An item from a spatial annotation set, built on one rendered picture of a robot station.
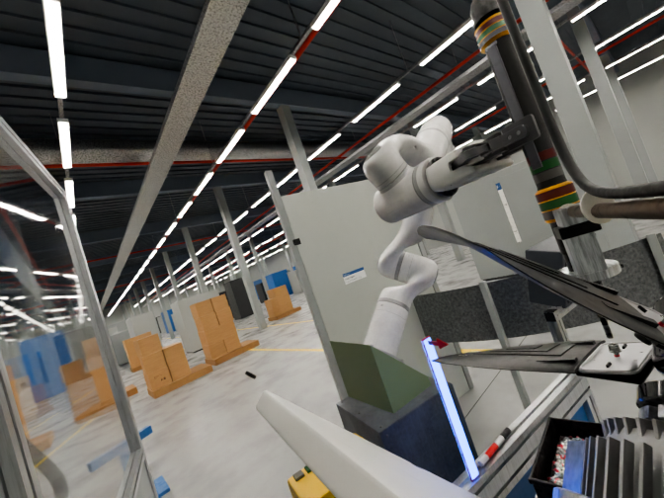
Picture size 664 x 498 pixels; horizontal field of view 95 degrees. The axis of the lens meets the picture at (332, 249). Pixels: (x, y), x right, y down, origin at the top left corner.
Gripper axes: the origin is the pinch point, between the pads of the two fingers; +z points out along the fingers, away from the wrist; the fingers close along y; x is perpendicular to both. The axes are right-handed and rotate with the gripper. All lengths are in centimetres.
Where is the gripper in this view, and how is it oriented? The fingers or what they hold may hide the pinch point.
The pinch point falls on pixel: (529, 131)
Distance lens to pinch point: 51.8
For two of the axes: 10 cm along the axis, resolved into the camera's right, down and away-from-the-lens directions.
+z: 4.5, -2.0, -8.7
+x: -3.2, -9.4, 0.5
